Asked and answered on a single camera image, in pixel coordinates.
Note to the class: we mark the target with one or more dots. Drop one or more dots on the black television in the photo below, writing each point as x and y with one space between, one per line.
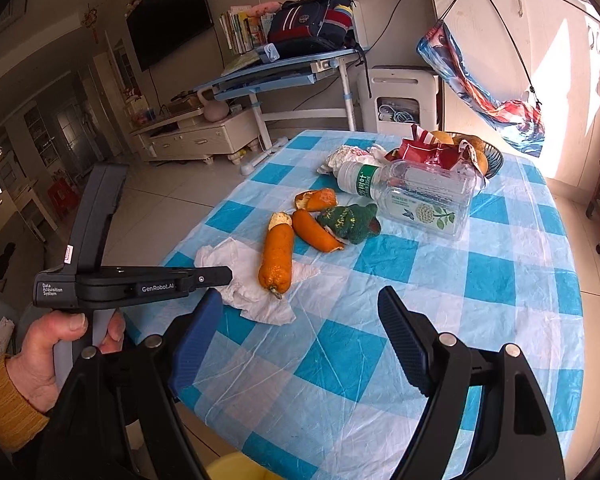
170 15

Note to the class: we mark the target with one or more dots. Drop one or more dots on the yellow mango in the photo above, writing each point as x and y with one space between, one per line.
441 136

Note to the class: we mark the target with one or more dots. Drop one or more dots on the red knot ornament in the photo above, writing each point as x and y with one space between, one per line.
91 17

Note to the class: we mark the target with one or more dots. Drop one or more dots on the orange round fruit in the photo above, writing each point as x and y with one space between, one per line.
481 161

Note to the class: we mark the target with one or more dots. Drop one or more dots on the person's left hand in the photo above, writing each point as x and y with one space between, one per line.
35 360

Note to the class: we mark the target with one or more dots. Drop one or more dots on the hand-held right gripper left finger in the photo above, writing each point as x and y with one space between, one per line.
200 335

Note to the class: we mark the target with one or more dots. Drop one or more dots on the blue study desk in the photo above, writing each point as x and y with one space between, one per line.
280 77

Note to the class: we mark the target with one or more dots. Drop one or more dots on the clear plastic bottle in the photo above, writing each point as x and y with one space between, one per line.
420 195

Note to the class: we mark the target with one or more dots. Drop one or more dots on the green knitted cloth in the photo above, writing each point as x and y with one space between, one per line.
347 220

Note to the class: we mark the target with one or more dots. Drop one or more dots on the dark fruit bowl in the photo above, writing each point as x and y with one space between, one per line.
495 160

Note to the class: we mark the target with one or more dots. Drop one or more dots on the white cabinet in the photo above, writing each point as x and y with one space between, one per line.
480 20

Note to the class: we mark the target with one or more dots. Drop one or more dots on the white tissue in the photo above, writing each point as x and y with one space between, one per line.
252 305

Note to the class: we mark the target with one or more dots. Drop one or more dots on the red stool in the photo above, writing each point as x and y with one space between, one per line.
62 192

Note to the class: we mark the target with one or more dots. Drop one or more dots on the white side table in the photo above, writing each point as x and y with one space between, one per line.
15 205

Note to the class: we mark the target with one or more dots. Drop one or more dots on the small orange peel piece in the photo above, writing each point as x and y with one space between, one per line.
322 199

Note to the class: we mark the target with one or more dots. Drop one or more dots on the dark blue backpack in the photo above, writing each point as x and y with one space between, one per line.
310 22

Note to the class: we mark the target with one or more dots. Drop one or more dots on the pink plush toy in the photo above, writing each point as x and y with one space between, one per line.
264 8

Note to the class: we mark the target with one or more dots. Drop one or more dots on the brown round fruit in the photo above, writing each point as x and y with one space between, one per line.
467 141

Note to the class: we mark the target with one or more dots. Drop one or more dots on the curved orange peel piece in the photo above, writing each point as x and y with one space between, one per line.
310 227

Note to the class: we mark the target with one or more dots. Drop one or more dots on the person's left forearm yellow sleeve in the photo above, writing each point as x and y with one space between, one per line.
5 410

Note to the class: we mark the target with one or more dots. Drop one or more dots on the blue checked plastic tablecloth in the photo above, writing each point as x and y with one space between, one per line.
330 360

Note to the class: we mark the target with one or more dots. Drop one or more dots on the pink kettlebell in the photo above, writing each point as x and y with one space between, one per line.
215 110

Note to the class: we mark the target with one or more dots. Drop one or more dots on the small white crumpled wrapper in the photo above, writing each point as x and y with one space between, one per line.
381 151

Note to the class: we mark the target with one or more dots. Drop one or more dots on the colourful hanging bag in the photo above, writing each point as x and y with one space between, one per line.
480 95

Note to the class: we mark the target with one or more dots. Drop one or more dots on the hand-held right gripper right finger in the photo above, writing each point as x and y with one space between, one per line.
402 340

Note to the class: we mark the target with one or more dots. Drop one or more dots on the cream television cabinet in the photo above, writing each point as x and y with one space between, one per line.
205 135

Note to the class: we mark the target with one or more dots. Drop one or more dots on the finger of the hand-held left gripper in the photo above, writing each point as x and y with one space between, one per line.
205 279

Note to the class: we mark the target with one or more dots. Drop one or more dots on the white plastic bag red print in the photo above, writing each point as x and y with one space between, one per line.
342 157

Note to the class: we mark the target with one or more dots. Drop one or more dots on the long orange peel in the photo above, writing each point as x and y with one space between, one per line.
276 260

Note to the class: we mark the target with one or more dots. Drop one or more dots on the red snack wrapper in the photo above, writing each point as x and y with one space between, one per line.
430 152

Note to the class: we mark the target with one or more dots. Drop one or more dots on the row of books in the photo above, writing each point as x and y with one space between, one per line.
240 30

